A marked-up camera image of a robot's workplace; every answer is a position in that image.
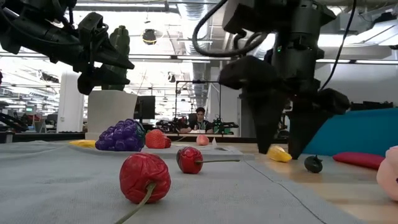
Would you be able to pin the overhead light bar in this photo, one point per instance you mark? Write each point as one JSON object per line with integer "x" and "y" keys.
{"x": 155, "y": 57}

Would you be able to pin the grey cloth mat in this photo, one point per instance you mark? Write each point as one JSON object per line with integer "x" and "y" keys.
{"x": 62, "y": 186}

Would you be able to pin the silver ceiling duct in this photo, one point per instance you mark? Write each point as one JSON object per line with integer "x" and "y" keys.
{"x": 199, "y": 74}

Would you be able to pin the purple toy grapes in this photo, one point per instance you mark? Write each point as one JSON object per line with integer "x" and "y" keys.
{"x": 119, "y": 137}

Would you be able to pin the person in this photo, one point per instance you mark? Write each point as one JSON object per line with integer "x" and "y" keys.
{"x": 199, "y": 123}

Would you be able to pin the teal plastic tupperware container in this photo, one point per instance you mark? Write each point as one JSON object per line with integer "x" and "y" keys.
{"x": 357, "y": 133}

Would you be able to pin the small red toy cherry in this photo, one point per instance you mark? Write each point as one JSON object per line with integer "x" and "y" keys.
{"x": 168, "y": 142}

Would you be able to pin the large pink toy peach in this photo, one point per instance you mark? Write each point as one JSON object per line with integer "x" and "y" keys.
{"x": 390, "y": 174}

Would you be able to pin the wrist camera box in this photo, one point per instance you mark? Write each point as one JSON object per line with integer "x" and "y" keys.
{"x": 90, "y": 28}
{"x": 248, "y": 15}

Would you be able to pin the green cactus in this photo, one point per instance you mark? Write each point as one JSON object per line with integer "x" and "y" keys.
{"x": 121, "y": 37}

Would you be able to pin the small white paper tag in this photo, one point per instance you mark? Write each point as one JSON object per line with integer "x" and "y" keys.
{"x": 214, "y": 143}

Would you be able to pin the magenta cloth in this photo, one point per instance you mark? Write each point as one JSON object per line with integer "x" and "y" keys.
{"x": 357, "y": 159}

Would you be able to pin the small yellow toy fruit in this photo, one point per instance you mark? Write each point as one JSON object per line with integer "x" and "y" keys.
{"x": 279, "y": 154}

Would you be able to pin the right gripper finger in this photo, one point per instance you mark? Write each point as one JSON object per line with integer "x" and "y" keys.
{"x": 267, "y": 124}
{"x": 303, "y": 130}

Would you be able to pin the neighbouring station robot arm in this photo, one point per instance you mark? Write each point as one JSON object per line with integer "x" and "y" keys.
{"x": 224, "y": 127}
{"x": 171, "y": 124}

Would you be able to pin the white building pillar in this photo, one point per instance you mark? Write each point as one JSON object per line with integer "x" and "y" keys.
{"x": 70, "y": 102}

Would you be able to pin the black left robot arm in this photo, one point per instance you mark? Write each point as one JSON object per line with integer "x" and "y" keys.
{"x": 28, "y": 34}

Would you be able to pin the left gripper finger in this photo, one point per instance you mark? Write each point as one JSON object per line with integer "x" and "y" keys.
{"x": 115, "y": 56}
{"x": 109, "y": 78}

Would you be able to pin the black station frame stand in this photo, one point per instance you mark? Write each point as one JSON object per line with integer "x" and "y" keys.
{"x": 199, "y": 81}

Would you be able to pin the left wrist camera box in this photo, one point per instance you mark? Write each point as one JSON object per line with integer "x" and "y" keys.
{"x": 90, "y": 28}

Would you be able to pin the red toy cherry with stem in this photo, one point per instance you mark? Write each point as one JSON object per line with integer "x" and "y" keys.
{"x": 188, "y": 160}
{"x": 143, "y": 175}

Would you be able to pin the black equipment case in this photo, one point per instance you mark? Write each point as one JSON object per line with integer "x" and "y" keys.
{"x": 370, "y": 106}

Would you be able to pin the yellow toy banana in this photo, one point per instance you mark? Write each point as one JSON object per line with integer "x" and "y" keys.
{"x": 82, "y": 143}

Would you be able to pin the round ceiling camera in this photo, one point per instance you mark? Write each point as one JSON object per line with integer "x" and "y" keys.
{"x": 171, "y": 77}

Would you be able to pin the black computer monitor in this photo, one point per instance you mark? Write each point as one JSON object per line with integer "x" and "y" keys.
{"x": 146, "y": 107}

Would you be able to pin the black ceiling-hung device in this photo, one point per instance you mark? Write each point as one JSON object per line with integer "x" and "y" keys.
{"x": 149, "y": 36}

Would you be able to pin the white hexagonal plant pot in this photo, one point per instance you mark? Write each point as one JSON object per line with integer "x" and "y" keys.
{"x": 109, "y": 112}

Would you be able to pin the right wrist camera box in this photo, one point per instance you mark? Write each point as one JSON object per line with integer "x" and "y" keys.
{"x": 248, "y": 15}

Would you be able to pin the dark green toy fruit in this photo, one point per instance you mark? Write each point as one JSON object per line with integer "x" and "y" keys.
{"x": 313, "y": 165}

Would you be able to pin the red toy strawberry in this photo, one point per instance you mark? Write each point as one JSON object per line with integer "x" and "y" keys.
{"x": 155, "y": 139}

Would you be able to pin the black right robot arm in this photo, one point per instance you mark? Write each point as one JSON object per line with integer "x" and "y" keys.
{"x": 298, "y": 37}

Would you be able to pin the pale pink toy peach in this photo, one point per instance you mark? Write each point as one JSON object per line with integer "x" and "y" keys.
{"x": 202, "y": 140}

